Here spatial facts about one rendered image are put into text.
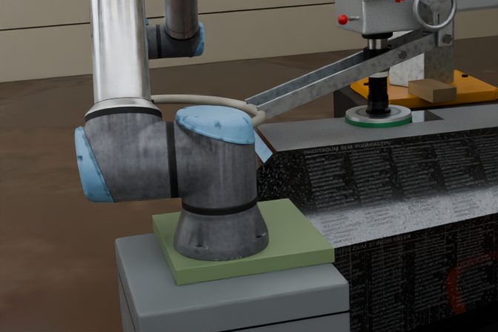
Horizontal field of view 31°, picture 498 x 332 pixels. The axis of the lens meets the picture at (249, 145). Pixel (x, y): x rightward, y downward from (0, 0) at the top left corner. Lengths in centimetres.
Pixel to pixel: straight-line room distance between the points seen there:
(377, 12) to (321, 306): 129
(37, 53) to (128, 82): 703
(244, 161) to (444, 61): 209
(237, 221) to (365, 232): 89
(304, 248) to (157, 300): 31
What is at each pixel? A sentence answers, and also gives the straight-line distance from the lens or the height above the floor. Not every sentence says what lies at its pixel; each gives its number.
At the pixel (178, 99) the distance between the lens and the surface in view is 291.
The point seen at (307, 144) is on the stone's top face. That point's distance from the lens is 267.
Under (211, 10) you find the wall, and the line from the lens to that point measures 887.
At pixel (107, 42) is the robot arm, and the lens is 174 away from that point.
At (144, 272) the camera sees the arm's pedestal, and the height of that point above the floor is 85.
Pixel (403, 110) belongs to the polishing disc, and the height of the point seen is 85.
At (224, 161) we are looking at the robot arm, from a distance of 166.
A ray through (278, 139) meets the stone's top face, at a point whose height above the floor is 83.
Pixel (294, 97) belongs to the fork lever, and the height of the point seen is 95.
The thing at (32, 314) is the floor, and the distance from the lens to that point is 369.
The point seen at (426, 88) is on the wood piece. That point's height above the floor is 83.
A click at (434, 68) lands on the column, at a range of 364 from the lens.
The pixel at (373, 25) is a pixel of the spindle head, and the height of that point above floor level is 116.
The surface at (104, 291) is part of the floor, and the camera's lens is 380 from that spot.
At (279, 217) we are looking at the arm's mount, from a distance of 191.
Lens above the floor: 154
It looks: 15 degrees down
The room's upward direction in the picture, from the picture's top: 3 degrees counter-clockwise
